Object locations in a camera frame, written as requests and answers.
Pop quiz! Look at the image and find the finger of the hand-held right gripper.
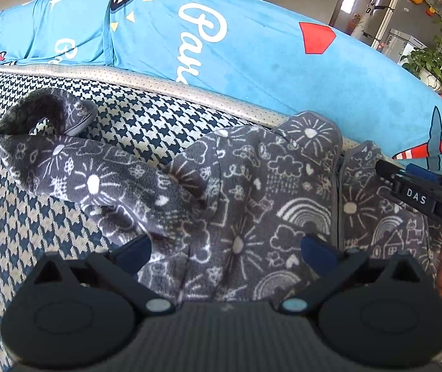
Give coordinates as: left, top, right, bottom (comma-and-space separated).
405, 163, 441, 184
375, 160, 404, 193

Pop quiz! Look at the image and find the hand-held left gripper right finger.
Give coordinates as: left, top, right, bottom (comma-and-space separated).
276, 233, 424, 317

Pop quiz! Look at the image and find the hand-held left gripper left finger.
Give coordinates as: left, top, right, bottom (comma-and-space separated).
32, 234, 176, 317

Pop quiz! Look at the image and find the grey patterned fleece garment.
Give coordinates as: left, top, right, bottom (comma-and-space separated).
0, 87, 442, 303

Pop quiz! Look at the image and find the pothos plant in white pot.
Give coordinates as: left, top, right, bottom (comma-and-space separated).
400, 19, 442, 93

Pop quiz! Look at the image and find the houndstooth sofa seat cover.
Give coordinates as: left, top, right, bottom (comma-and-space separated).
0, 70, 442, 372

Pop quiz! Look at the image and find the white appliance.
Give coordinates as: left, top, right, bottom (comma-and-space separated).
383, 28, 426, 63

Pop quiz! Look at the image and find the grey refrigerator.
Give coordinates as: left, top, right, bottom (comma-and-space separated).
362, 0, 409, 47

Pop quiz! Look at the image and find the blue printed sofa blanket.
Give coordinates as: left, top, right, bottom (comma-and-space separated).
0, 0, 442, 184

